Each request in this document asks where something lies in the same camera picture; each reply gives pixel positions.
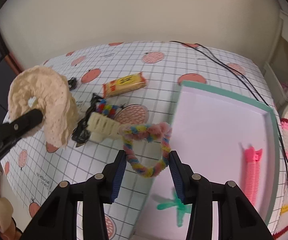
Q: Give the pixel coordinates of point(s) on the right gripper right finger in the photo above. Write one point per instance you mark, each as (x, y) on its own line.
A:
(237, 218)

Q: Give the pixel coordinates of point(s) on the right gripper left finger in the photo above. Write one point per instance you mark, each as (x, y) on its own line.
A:
(57, 217)

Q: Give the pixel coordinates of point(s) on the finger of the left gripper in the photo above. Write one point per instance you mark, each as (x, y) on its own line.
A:
(11, 133)

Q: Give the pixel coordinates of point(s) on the pink hair roller clip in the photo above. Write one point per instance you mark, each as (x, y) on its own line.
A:
(251, 163)

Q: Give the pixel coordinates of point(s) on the green pipe cleaner bow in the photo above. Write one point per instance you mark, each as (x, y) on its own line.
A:
(166, 203)

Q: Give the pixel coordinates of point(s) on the black toy car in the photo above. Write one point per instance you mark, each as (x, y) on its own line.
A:
(72, 83)

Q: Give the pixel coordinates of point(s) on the cream plastic rack piece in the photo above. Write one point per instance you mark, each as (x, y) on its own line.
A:
(102, 127)

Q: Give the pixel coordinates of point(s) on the rainbow pipe cleaner loop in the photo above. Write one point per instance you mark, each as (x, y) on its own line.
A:
(155, 137)

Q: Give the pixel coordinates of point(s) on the yellow snack cracker packet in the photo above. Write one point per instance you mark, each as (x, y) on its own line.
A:
(124, 85)

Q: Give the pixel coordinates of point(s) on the teal rimmed white tray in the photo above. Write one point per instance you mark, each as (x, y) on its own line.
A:
(209, 125)

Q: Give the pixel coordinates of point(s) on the fruit pattern grid tablecloth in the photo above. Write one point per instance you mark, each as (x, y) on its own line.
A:
(34, 167)

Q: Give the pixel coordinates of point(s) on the white cutout shelf unit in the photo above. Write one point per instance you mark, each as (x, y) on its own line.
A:
(275, 70)

